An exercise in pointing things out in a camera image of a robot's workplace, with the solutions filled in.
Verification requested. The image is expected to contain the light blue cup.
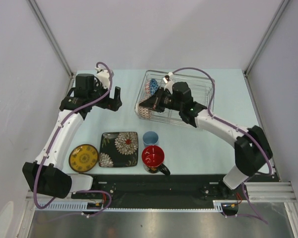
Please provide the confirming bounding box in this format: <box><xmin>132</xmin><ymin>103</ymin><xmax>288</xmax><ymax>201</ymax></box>
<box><xmin>143</xmin><ymin>131</ymin><xmax>159</xmax><ymax>148</ymax></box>

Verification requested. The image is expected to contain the white slotted cable duct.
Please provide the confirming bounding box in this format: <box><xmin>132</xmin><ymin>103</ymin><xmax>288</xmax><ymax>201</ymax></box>
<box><xmin>43</xmin><ymin>201</ymin><xmax>238</xmax><ymax>215</ymax></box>

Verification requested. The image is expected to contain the yellow round plate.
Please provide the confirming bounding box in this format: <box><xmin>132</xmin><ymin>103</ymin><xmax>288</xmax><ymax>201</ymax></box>
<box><xmin>69</xmin><ymin>144</ymin><xmax>99</xmax><ymax>173</ymax></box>

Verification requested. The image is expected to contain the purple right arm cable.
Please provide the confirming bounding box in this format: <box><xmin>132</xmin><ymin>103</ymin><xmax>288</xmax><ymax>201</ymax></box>
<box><xmin>168</xmin><ymin>66</ymin><xmax>275</xmax><ymax>225</ymax></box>

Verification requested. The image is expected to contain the metal wire dish rack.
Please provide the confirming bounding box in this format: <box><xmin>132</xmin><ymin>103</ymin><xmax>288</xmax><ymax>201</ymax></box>
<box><xmin>135</xmin><ymin>70</ymin><xmax>213</xmax><ymax>127</ymax></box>

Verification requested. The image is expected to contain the black square floral plate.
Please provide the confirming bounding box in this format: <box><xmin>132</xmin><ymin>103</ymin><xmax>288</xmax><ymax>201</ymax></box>
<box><xmin>99</xmin><ymin>131</ymin><xmax>139</xmax><ymax>168</ymax></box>

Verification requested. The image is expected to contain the red black skull mug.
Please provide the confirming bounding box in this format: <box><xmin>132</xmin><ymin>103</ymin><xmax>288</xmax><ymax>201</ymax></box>
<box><xmin>141</xmin><ymin>145</ymin><xmax>171</xmax><ymax>176</ymax></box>

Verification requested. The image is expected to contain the blue triangle pattern bowl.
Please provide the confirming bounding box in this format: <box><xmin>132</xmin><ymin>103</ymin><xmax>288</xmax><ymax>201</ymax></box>
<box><xmin>144</xmin><ymin>78</ymin><xmax>159</xmax><ymax>96</ymax></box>

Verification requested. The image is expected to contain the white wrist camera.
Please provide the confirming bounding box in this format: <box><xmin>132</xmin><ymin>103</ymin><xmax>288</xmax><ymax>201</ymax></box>
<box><xmin>95</xmin><ymin>67</ymin><xmax>114</xmax><ymax>89</ymax></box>
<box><xmin>163</xmin><ymin>72</ymin><xmax>175</xmax><ymax>94</ymax></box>

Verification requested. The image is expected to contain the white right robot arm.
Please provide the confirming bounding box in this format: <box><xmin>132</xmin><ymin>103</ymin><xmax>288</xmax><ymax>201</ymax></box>
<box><xmin>139</xmin><ymin>81</ymin><xmax>273</xmax><ymax>199</ymax></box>

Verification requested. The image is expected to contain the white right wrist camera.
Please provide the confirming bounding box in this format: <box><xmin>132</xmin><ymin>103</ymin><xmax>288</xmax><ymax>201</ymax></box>
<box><xmin>163</xmin><ymin>72</ymin><xmax>175</xmax><ymax>94</ymax></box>

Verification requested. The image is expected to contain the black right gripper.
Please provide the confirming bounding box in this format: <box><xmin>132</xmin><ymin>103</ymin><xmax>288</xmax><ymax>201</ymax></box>
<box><xmin>140</xmin><ymin>86</ymin><xmax>183</xmax><ymax>113</ymax></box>

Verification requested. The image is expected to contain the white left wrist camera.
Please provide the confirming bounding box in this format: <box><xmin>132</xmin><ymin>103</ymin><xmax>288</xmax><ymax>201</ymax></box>
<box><xmin>95</xmin><ymin>67</ymin><xmax>114</xmax><ymax>89</ymax></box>

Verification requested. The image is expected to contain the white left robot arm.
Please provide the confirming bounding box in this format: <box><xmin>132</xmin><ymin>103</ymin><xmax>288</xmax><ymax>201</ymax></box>
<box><xmin>22</xmin><ymin>68</ymin><xmax>122</xmax><ymax>198</ymax></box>

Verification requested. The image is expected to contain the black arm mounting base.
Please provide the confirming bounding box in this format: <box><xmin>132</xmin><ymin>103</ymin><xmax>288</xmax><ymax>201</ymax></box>
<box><xmin>72</xmin><ymin>173</ymin><xmax>280</xmax><ymax>209</ymax></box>

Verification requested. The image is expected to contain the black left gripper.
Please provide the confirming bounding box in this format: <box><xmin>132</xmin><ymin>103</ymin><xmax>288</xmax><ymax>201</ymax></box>
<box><xmin>88</xmin><ymin>80</ymin><xmax>121</xmax><ymax>112</ymax></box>

